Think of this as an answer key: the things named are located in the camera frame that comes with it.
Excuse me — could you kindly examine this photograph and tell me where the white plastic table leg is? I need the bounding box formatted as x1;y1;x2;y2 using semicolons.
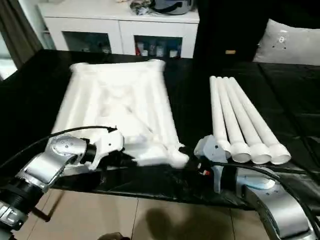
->
221;76;273;165
215;76;252;164
227;76;293;166
209;75;232;160

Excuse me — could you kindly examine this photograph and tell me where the white plastic table top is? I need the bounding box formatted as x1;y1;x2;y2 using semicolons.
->
51;59;191;170

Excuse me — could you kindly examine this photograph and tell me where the black metal support rod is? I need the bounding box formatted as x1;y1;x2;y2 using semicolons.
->
32;192;65;223

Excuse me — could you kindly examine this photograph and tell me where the black work mat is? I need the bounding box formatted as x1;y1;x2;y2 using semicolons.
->
0;48;320;208

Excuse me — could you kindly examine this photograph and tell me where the black furniture with gold label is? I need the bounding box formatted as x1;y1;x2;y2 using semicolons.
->
193;0;320;63

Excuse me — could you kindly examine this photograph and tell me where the white sideboard with glass doors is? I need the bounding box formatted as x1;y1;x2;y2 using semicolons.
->
37;2;201;60

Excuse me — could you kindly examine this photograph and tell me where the grey rounded bag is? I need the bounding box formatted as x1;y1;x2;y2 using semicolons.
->
152;0;196;17

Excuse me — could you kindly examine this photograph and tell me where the grey cushion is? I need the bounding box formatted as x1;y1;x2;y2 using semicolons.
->
252;18;320;66

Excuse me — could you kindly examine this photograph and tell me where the dark clutter pile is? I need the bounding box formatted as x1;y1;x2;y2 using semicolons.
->
128;0;156;18

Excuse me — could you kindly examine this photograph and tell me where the grey-brown curtain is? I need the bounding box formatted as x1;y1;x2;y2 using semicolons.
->
0;0;44;69

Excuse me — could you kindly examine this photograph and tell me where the black left wrist camera cable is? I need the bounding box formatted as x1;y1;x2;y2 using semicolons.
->
0;126;118;171

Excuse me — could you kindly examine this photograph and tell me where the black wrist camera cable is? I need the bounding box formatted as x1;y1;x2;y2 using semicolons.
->
212;161;320;240
0;126;118;171

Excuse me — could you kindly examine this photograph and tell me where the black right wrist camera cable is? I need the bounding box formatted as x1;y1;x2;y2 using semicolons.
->
212;161;320;240

